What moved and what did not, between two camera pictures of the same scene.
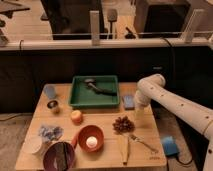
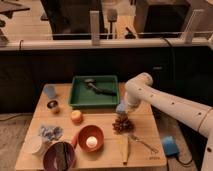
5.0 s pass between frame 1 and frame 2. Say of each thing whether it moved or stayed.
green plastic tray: stayed
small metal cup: stayed
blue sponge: moved
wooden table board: stayed
